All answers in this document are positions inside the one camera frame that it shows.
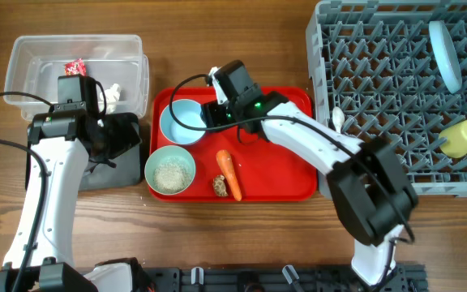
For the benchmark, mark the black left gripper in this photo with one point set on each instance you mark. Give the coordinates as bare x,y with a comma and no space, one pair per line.
126,137

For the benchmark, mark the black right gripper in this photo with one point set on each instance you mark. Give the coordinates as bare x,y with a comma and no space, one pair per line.
212,115

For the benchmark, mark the light blue small bowl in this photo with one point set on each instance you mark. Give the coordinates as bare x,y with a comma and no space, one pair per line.
188,112

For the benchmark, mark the white tissue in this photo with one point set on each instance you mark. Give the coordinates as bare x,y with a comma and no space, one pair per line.
112,97

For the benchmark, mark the green bowl with rice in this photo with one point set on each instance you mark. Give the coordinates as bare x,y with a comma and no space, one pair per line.
170,170

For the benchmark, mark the red snack wrapper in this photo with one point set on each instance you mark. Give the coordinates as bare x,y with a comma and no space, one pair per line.
76,67

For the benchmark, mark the white plastic spoon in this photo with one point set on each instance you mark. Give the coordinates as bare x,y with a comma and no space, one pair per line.
338,118

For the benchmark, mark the light blue plate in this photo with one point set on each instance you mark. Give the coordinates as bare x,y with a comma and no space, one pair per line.
445,55

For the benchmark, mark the yellow plastic cup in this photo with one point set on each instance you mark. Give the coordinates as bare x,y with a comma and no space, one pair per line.
456,140

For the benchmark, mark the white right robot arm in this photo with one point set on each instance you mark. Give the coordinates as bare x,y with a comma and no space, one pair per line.
372,194

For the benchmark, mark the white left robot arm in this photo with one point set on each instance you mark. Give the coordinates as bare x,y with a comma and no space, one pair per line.
60,147

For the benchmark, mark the grey dishwasher rack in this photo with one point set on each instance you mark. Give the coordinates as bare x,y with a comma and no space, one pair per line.
374,61

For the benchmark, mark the black tray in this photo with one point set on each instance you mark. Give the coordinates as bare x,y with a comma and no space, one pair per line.
128,165

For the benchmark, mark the orange carrot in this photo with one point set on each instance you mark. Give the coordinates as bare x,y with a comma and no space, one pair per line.
225,162

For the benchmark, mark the red serving tray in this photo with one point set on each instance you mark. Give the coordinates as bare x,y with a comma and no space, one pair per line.
266,172

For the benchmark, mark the brown shiitake mushroom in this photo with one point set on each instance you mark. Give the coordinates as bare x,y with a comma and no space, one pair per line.
219,186

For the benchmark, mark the clear plastic bin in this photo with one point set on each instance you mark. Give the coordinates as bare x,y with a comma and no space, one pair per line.
115,60

